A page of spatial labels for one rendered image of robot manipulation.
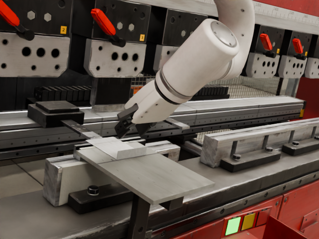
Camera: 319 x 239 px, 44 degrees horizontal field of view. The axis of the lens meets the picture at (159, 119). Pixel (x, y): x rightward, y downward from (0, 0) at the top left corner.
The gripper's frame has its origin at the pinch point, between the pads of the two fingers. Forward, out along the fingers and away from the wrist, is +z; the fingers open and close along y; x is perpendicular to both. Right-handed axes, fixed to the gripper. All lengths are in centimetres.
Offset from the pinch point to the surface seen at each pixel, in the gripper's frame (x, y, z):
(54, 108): -19.2, 3.9, 20.5
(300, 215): 33, -91, 29
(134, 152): 4.6, -0.5, 3.4
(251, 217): 27.5, -35.1, 9.0
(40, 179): -69, -77, 198
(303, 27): -22, -76, -19
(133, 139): -2.5, -9.1, 11.4
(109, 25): -14.6, 9.3, -16.4
